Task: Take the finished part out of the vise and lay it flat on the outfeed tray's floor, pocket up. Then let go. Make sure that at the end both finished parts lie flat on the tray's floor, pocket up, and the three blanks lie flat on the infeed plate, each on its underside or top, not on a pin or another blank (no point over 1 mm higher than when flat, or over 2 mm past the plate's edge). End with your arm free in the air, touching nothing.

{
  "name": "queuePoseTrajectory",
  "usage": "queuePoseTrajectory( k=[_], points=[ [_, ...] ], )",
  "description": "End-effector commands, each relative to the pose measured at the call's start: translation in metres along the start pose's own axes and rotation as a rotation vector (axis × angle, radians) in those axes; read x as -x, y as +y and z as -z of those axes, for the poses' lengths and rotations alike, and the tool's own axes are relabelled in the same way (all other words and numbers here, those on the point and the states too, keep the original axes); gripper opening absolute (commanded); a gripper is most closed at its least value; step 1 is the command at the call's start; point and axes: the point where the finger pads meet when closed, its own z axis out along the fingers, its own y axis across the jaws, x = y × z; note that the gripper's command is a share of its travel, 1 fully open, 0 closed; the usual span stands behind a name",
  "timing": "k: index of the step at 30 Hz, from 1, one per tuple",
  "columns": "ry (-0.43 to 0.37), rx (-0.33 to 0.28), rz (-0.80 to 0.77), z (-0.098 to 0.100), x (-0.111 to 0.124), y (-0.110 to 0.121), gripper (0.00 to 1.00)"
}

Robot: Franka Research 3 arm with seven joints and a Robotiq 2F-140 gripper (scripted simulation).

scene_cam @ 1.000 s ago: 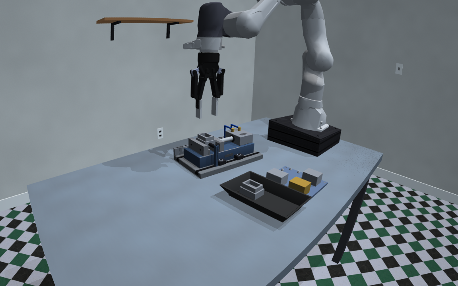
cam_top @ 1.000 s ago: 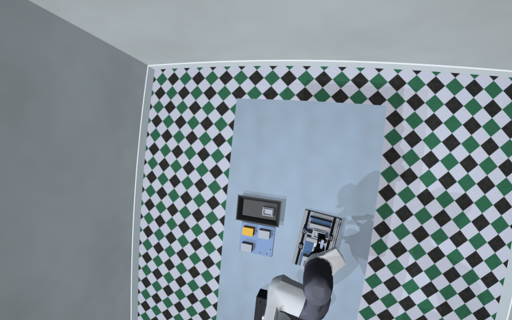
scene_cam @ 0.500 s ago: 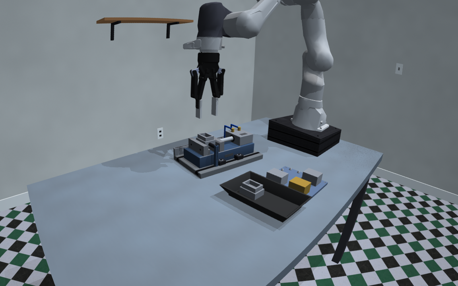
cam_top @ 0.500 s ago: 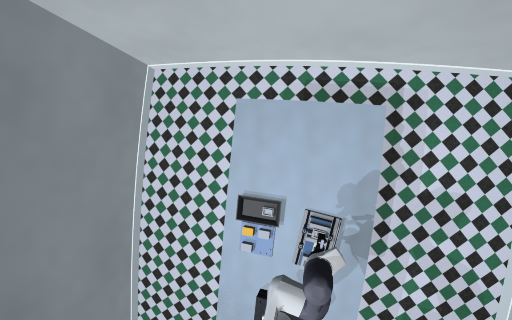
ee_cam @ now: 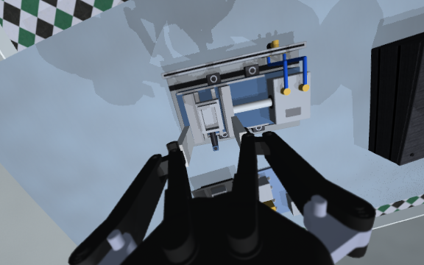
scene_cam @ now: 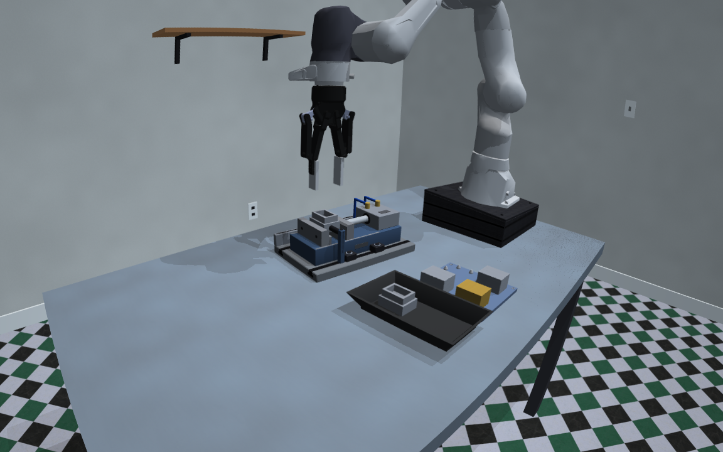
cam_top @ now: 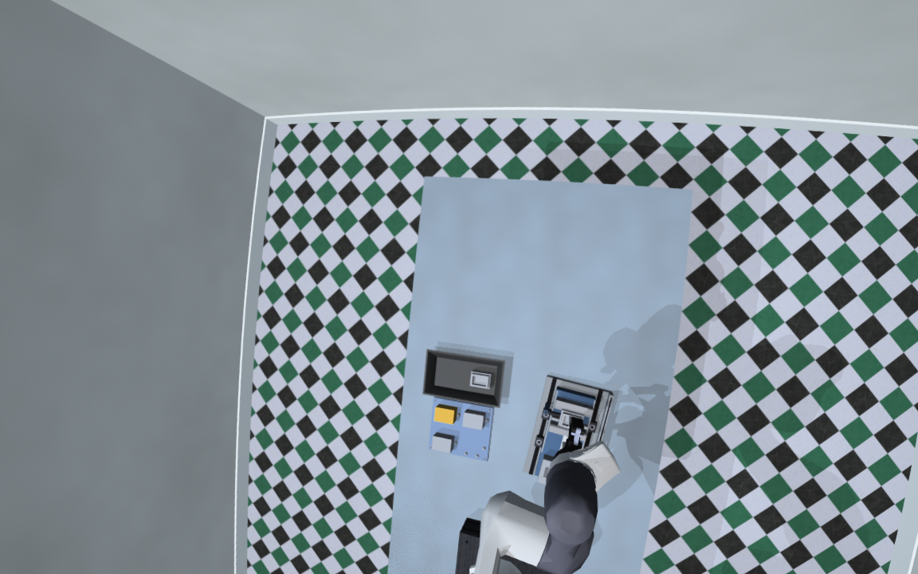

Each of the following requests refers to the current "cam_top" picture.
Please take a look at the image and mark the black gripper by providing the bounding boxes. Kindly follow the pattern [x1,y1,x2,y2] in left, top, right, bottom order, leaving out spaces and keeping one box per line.
[553,416,585,459]

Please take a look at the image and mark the yellow rectangular block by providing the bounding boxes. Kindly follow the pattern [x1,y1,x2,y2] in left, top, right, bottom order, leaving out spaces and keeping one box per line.
[434,404,457,424]

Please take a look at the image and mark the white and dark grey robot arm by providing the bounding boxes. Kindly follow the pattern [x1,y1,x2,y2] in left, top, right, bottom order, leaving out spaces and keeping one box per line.
[469,441,620,574]

